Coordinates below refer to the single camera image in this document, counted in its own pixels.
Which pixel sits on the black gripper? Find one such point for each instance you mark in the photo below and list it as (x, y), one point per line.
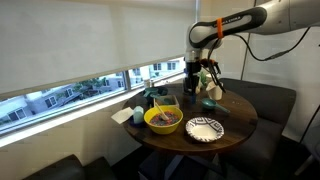
(191, 79)

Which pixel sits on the blue block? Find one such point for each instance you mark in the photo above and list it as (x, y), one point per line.
(193, 99)

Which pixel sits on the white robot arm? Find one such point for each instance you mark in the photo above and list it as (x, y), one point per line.
(273, 17)

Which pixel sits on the white jug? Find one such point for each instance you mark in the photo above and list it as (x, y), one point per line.
(214, 91)

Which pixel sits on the teal measuring scoop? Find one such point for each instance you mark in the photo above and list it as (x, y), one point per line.
(211, 104)

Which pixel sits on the dark blue bowl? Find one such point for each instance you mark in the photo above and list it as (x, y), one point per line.
(160, 90)

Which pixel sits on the wooden spoon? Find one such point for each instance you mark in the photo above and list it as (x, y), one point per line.
(163, 115)

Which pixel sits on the teal cup in bowl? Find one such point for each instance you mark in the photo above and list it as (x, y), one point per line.
(149, 91)

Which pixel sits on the yellow bowl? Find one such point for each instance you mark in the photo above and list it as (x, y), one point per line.
(155, 121)

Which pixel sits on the patterned white plate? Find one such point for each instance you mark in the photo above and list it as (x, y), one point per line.
(204, 129)

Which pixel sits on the light green small container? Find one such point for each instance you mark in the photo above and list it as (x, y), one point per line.
(138, 115)

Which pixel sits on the white paper napkin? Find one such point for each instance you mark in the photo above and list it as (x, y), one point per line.
(122, 115)

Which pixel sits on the dark grey sofa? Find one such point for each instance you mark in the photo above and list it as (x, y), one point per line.
(267, 154)

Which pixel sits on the white roller blind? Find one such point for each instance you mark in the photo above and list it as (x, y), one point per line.
(54, 42)

